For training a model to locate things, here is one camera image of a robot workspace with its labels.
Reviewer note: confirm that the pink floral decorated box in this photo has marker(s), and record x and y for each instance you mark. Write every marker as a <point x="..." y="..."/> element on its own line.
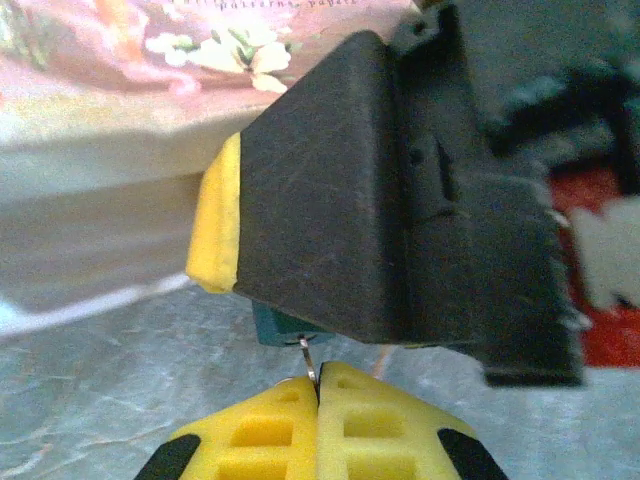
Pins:
<point x="100" y="150"/>

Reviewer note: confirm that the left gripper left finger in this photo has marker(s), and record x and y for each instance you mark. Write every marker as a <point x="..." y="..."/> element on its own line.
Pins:
<point x="260" y="440"/>

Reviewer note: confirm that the small teal padlock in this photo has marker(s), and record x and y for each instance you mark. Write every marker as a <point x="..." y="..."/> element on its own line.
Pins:
<point x="270" y="325"/>

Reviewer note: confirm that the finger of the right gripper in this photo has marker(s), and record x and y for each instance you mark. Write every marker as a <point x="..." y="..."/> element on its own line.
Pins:
<point x="350" y="200"/>

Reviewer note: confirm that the small metal key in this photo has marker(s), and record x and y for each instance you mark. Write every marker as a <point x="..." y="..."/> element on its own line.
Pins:
<point x="309" y="365"/>

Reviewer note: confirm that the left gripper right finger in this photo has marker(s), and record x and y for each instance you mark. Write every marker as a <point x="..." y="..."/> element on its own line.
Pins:
<point x="380" y="440"/>

